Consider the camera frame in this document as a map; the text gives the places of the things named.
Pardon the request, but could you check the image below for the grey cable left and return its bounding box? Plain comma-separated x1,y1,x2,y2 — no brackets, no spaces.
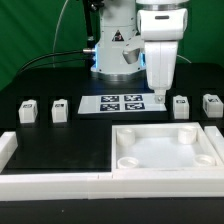
51,0,70,68

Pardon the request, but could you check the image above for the white sheet with tags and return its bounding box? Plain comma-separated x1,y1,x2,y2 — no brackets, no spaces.
78,93,166,114

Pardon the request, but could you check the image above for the white square tabletop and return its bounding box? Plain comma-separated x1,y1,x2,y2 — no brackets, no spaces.
112,123,219,170

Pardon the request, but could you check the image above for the grey cable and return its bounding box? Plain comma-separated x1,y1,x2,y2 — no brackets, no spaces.
176,53,193,64
51,0,70,68

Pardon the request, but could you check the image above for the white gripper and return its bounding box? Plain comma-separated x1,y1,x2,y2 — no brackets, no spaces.
137,8,188,102

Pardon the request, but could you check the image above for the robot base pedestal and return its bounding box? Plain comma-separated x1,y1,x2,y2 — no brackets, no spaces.
91,0,145,82

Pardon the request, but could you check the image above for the white U-shaped obstacle wall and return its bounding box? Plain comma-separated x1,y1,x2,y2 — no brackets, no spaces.
0,126,224,201

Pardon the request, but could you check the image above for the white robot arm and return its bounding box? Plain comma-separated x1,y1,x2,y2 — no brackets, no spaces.
136,0,189,103

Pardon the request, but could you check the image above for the black cable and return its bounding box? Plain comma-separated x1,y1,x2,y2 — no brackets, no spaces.
18,49,98,74

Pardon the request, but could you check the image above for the grey cable right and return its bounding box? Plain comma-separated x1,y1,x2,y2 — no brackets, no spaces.
176,53,193,64

